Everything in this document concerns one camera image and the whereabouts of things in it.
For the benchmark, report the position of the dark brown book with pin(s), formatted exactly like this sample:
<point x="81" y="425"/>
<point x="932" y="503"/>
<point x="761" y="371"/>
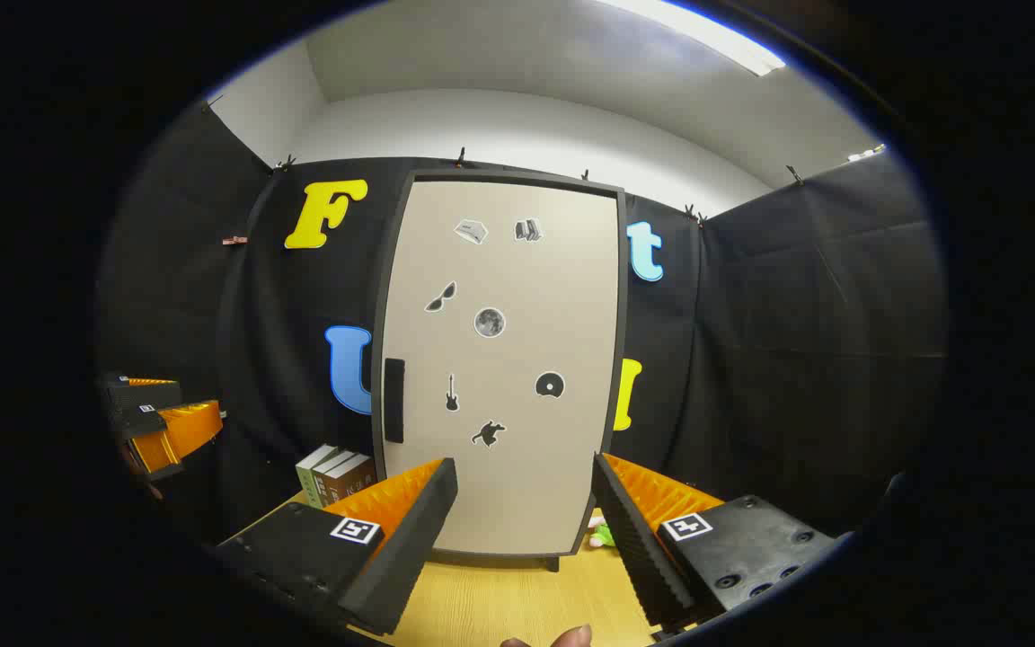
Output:
<point x="324" y="490"/>

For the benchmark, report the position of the dark grey cabinet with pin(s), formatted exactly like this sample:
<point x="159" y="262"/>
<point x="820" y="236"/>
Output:
<point x="517" y="180"/>

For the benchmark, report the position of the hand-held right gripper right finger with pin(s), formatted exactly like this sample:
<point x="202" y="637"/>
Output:
<point x="634" y="548"/>

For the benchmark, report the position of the green book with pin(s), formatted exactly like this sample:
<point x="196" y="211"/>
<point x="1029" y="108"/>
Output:
<point x="306" y="481"/>

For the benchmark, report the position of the small ceiling light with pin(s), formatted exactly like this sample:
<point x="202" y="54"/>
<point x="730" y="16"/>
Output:
<point x="868" y="153"/>

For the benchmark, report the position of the ceiling light panel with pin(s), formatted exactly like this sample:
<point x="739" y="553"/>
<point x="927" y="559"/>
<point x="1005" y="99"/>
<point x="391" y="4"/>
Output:
<point x="706" y="36"/>

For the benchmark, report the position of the green and white small object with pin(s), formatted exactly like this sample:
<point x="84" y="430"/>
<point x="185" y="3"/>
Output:
<point x="605" y="537"/>

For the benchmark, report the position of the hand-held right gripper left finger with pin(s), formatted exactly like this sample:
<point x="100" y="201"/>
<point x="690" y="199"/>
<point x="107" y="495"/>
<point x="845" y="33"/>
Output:
<point x="410" y="557"/>

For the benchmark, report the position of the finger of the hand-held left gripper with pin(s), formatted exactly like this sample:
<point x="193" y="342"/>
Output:
<point x="181" y="431"/>
<point x="145" y="395"/>

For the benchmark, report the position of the beige cabinet door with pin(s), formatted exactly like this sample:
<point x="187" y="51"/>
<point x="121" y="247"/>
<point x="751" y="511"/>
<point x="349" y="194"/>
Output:
<point x="499" y="270"/>

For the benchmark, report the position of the black backdrop cloth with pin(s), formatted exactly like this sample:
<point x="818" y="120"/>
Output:
<point x="796" y="359"/>

